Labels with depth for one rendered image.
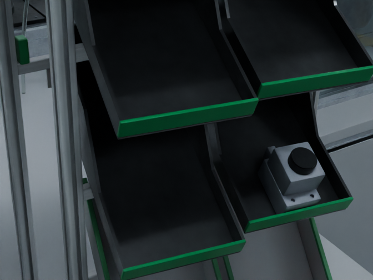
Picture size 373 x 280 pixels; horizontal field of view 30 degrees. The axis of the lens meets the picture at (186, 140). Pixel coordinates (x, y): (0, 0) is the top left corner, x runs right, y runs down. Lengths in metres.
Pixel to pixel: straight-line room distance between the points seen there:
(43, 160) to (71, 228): 0.77
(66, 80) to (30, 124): 0.99
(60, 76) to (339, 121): 1.14
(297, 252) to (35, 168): 0.73
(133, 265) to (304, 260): 0.29
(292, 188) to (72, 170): 0.23
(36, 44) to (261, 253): 1.20
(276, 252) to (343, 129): 0.82
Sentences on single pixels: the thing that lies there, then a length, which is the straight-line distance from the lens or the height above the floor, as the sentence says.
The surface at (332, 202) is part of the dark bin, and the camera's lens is 0.79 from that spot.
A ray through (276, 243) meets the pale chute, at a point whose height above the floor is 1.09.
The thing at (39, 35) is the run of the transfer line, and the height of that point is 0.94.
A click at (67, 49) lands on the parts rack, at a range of 0.66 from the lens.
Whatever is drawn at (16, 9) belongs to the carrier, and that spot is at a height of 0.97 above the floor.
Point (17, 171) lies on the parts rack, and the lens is 0.90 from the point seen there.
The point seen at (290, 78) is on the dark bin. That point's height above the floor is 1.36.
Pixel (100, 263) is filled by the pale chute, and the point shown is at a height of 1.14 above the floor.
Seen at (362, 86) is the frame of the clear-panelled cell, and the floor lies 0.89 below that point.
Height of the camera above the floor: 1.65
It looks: 30 degrees down
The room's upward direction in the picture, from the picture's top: 2 degrees clockwise
